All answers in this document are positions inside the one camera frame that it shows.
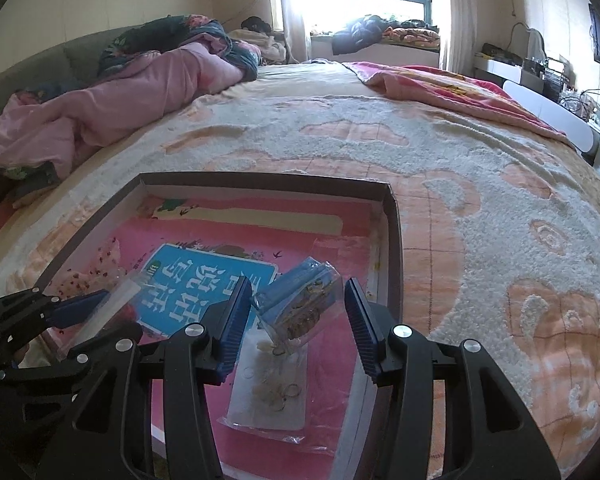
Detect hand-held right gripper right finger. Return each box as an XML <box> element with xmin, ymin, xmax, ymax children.
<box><xmin>344</xmin><ymin>277</ymin><xmax>561</xmax><ymax>480</ymax></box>

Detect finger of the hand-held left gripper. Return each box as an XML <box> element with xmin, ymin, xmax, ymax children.
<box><xmin>0</xmin><ymin>287</ymin><xmax>112</xmax><ymax>361</ymax></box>
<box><xmin>0</xmin><ymin>322</ymin><xmax>144</xmax><ymax>461</ymax></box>

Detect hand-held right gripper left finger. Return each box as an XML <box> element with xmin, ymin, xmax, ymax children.
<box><xmin>35</xmin><ymin>290</ymin><xmax>253</xmax><ymax>480</ymax></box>

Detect clear plastic bag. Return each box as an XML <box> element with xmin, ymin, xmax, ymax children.
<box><xmin>77</xmin><ymin>277</ymin><xmax>143</xmax><ymax>347</ymax></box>

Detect blue jewelry packet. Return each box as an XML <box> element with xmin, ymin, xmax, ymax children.
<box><xmin>250</xmin><ymin>257</ymin><xmax>342</xmax><ymax>350</ymax></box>

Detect shallow cardboard box tray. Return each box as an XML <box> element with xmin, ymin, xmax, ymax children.
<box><xmin>0</xmin><ymin>171</ymin><xmax>406</xmax><ymax>480</ymax></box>

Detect speckled clear bag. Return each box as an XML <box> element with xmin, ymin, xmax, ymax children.
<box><xmin>32</xmin><ymin>237</ymin><xmax>126</xmax><ymax>306</ymax></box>

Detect white earring card bag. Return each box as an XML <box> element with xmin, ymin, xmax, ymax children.
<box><xmin>215</xmin><ymin>330</ymin><xmax>311</xmax><ymax>433</ymax></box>

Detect cream orange fluffy blanket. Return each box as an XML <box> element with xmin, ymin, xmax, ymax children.
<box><xmin>0</xmin><ymin>57</ymin><xmax>600</xmax><ymax>480</ymax></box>

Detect pink quilt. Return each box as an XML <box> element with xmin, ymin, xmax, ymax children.
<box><xmin>0</xmin><ymin>42</ymin><xmax>248</xmax><ymax>181</ymax></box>

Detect grey green headboard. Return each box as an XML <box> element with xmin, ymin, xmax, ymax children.
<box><xmin>0</xmin><ymin>25</ymin><xmax>146</xmax><ymax>171</ymax></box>

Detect red blanket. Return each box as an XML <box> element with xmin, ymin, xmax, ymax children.
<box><xmin>342</xmin><ymin>61</ymin><xmax>576</xmax><ymax>148</ymax></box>

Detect white window seat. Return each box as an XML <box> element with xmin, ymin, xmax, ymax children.
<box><xmin>310</xmin><ymin>35</ymin><xmax>441</xmax><ymax>68</ymax></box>

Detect dark floral duvet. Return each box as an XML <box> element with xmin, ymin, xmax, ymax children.
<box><xmin>97</xmin><ymin>14</ymin><xmax>261</xmax><ymax>81</ymax></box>

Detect white footboard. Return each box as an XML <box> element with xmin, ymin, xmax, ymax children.
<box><xmin>502</xmin><ymin>81</ymin><xmax>600</xmax><ymax>166</ymax></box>

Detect pile of clothes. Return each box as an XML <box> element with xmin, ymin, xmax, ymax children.
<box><xmin>227</xmin><ymin>16</ymin><xmax>288</xmax><ymax>66</ymax></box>

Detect white desk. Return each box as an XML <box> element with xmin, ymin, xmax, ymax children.
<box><xmin>472</xmin><ymin>52</ymin><xmax>546</xmax><ymax>87</ymax></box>

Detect dark jacket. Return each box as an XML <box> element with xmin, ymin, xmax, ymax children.
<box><xmin>331</xmin><ymin>14</ymin><xmax>401</xmax><ymax>56</ymax></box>

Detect floral cloth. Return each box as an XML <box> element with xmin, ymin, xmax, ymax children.
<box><xmin>380</xmin><ymin>21</ymin><xmax>441</xmax><ymax>51</ymax></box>

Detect white curtain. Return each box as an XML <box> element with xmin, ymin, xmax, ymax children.
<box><xmin>275</xmin><ymin>0</ymin><xmax>312</xmax><ymax>63</ymax></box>
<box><xmin>430</xmin><ymin>0</ymin><xmax>481</xmax><ymax>68</ymax></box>

